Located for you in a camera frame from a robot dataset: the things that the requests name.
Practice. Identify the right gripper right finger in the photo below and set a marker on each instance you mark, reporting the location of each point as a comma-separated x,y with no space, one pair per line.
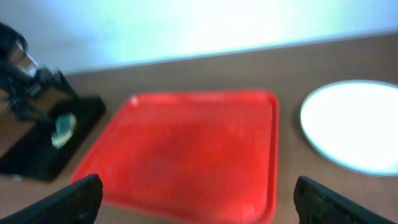
317,204

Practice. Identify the black tray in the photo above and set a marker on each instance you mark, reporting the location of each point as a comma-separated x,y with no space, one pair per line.
35,156

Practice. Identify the red plastic tray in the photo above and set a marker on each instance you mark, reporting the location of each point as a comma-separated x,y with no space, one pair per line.
195,157

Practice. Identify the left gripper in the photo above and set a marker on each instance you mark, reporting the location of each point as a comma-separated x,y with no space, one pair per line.
21,89

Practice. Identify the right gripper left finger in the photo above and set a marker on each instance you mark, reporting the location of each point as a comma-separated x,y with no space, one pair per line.
77,203

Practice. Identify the yellow green sponge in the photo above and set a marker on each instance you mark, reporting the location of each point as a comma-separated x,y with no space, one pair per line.
65,126

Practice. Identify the white plate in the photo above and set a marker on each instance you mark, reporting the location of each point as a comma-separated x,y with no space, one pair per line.
353,123

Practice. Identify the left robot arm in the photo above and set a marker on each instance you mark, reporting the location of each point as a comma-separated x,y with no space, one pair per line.
14,50

